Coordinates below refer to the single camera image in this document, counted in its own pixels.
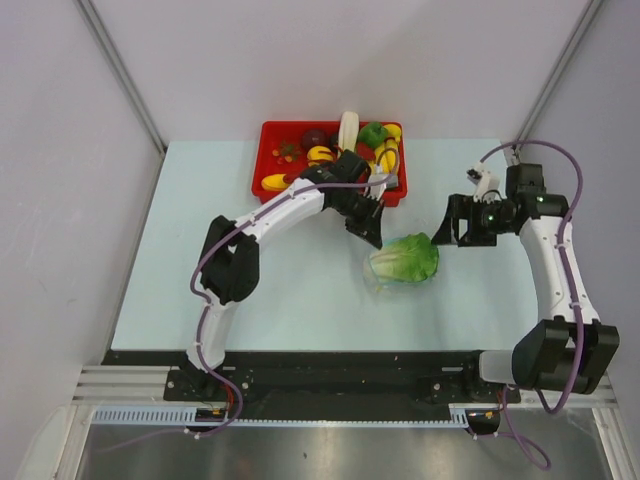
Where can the red plastic tray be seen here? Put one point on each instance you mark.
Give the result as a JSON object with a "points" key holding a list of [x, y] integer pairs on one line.
{"points": [[274, 132]]}

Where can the green toy bell pepper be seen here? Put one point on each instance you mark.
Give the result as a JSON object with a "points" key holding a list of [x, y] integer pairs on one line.
{"points": [[373, 134]]}

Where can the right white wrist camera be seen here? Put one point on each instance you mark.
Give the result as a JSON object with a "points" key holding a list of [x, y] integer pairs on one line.
{"points": [[485, 182]]}

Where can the white slotted cable duct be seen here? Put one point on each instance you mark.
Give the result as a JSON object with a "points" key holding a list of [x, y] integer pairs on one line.
{"points": [[210, 417]]}

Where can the yellow toy mango slice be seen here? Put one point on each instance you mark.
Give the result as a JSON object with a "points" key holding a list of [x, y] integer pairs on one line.
{"points": [[277, 182]]}

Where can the dark purple toy onion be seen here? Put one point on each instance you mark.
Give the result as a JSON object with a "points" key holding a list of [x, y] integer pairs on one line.
{"points": [[314, 137]]}

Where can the red toy lobster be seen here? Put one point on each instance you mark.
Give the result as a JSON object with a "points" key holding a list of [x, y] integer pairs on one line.
{"points": [[362, 150]]}

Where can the small toy cherry tomatoes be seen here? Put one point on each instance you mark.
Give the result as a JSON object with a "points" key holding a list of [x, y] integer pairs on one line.
{"points": [[286, 152]]}

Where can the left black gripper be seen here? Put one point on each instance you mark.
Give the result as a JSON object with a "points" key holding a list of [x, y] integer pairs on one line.
{"points": [[368, 228]]}

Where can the white toy radish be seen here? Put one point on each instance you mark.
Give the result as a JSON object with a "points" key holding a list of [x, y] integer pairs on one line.
{"points": [[348, 131]]}

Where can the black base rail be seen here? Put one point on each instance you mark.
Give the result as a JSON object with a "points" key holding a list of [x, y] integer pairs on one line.
{"points": [[377, 385]]}

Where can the clear zip top bag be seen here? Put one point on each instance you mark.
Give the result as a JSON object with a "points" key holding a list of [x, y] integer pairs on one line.
{"points": [[392, 270]]}

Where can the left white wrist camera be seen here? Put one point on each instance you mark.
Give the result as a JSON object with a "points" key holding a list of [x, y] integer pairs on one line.
{"points": [[379, 182]]}

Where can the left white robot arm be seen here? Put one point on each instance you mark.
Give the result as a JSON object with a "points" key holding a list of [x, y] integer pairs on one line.
{"points": [[228, 270]]}

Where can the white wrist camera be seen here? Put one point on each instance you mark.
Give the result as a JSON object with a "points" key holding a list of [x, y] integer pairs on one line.
{"points": [[379, 182], [485, 182]]}

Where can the yellow toy banana bunch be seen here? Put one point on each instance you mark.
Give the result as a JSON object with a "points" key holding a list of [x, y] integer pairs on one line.
{"points": [[386, 153]]}

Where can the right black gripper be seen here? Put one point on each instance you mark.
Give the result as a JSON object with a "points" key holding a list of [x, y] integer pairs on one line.
{"points": [[463, 207]]}

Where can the green white toy cabbage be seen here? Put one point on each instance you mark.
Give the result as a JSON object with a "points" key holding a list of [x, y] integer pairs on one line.
{"points": [[417, 241]]}

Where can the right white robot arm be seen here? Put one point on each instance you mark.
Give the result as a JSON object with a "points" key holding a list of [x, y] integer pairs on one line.
{"points": [[569, 346]]}

